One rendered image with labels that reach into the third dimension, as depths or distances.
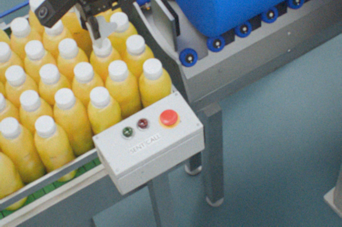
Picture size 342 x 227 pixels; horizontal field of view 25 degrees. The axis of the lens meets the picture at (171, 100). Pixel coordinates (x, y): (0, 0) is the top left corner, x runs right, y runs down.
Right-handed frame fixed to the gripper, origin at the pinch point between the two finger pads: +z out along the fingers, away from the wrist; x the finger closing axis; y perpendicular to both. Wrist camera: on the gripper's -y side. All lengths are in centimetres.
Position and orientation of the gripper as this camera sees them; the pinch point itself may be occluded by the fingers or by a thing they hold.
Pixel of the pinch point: (89, 36)
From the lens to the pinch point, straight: 165.5
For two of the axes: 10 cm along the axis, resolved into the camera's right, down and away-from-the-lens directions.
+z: 0.7, 5.4, 8.4
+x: -5.1, -7.0, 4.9
